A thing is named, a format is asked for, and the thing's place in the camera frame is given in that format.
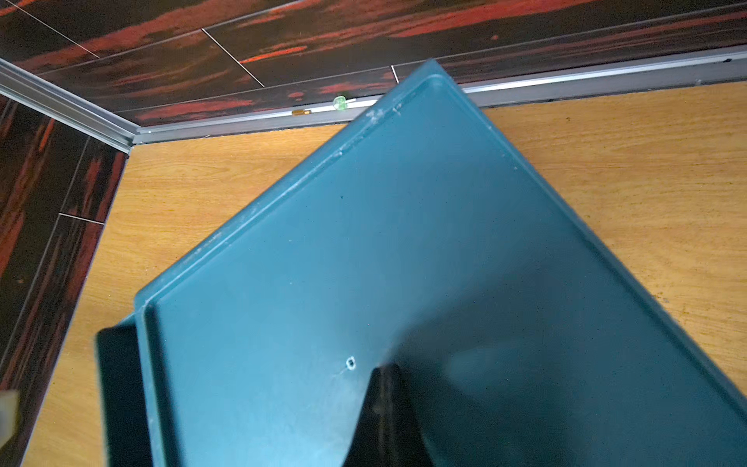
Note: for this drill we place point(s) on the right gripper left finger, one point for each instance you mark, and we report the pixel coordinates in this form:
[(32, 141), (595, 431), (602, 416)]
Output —
[(124, 416)]

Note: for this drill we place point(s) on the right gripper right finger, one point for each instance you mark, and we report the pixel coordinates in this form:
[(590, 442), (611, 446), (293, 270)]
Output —
[(387, 432)]

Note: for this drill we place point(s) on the teal yellow drawer cabinet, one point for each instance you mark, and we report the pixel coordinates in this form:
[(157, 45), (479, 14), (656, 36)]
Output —
[(419, 236)]

